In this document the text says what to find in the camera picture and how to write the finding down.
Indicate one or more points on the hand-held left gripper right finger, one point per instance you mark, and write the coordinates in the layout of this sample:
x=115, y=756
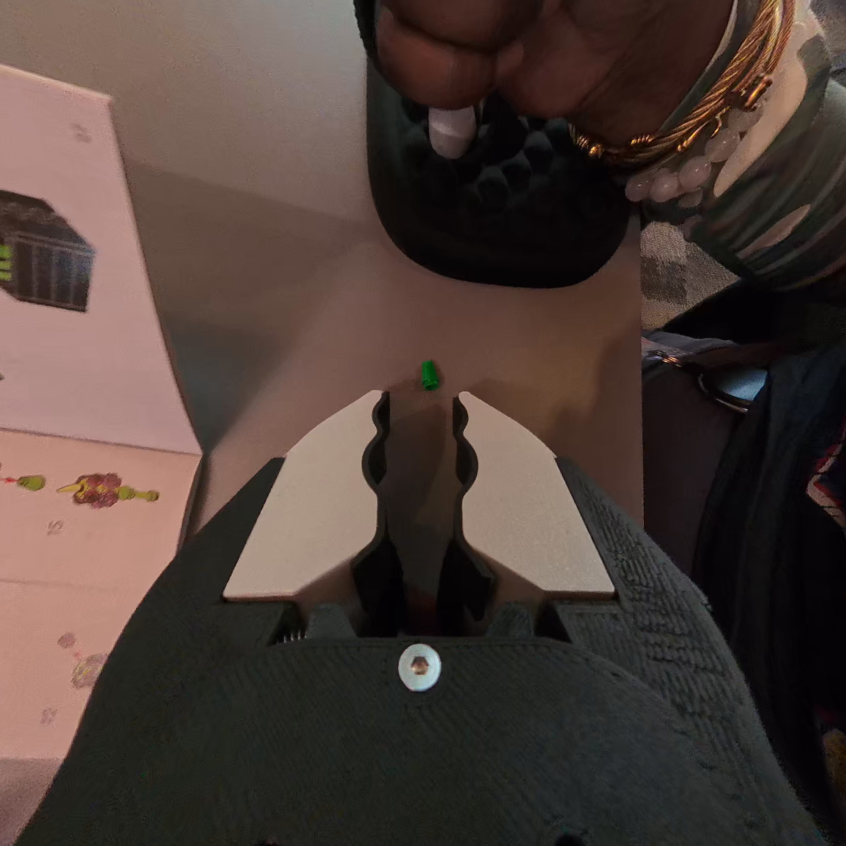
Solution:
x=536, y=529

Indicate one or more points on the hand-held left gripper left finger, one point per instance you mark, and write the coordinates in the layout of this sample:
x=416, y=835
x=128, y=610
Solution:
x=304, y=529

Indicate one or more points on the small green toy brick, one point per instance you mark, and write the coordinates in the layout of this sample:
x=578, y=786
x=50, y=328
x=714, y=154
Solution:
x=430, y=376

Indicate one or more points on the white instruction booklet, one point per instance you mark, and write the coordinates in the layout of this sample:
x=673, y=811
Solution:
x=79, y=397

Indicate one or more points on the person's right forearm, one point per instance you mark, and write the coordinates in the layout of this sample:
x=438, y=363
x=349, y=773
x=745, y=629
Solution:
x=787, y=185

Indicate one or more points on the grey desk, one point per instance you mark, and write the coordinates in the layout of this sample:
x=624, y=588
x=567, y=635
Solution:
x=265, y=79

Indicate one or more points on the person's right hand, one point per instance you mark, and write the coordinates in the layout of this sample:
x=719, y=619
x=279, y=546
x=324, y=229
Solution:
x=569, y=53

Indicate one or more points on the black mesh cushion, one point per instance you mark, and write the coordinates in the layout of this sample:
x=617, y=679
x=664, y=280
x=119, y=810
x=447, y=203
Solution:
x=502, y=218

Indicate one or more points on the person's dark clothing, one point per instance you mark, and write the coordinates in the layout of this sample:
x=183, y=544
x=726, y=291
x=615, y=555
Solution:
x=767, y=502

